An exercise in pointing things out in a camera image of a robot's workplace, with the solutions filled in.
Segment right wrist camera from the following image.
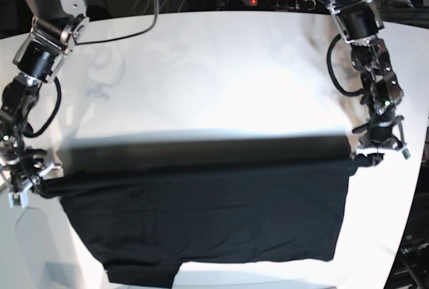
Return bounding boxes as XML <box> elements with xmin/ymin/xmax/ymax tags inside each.
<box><xmin>8</xmin><ymin>192</ymin><xmax>29</xmax><ymax>209</ymax></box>

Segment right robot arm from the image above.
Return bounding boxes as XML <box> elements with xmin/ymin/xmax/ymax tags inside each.
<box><xmin>1</xmin><ymin>0</ymin><xmax>89</xmax><ymax>200</ymax></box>

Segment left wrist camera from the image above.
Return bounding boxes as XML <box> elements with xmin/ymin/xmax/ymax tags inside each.
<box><xmin>400</xmin><ymin>146</ymin><xmax>411</xmax><ymax>160</ymax></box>

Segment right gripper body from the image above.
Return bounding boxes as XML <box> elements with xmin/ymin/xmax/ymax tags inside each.
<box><xmin>1</xmin><ymin>148</ymin><xmax>62</xmax><ymax>198</ymax></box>

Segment black power strip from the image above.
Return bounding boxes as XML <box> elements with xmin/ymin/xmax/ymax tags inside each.
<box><xmin>232</xmin><ymin>0</ymin><xmax>317</xmax><ymax>11</ymax></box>

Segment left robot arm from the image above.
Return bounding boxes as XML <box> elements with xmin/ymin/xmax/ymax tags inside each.
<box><xmin>324</xmin><ymin>0</ymin><xmax>410</xmax><ymax>165</ymax></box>

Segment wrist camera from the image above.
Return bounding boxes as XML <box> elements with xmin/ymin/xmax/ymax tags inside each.
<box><xmin>8</xmin><ymin>192</ymin><xmax>29</xmax><ymax>209</ymax></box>
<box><xmin>400</xmin><ymin>146</ymin><xmax>411</xmax><ymax>160</ymax></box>

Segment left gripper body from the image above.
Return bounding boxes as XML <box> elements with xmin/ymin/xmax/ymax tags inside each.
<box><xmin>352</xmin><ymin>114</ymin><xmax>407</xmax><ymax>152</ymax></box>

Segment black T-shirt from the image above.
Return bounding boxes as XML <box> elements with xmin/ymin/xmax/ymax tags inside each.
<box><xmin>44</xmin><ymin>137</ymin><xmax>373</xmax><ymax>288</ymax></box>

